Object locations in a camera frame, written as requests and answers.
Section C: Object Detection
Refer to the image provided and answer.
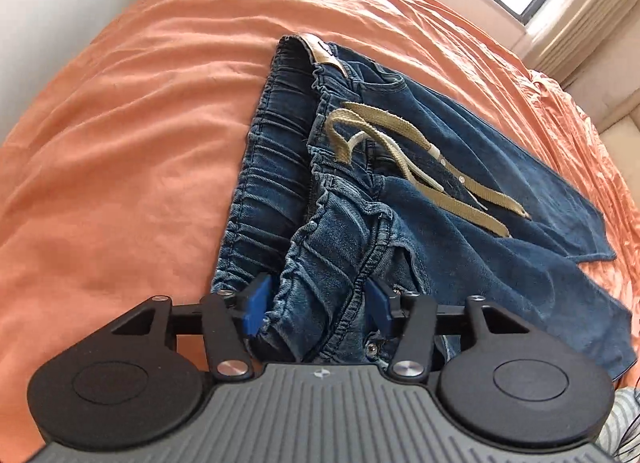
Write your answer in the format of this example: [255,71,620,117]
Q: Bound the blue denim jeans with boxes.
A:
[212,35,636,377]

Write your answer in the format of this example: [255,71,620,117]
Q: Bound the orange bed sheet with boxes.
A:
[1,0,639,462]

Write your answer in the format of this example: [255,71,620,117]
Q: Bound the grey striped shirt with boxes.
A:
[597,387,640,463]

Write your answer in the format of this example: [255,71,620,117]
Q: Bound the beige curtain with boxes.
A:
[512,0,639,85]

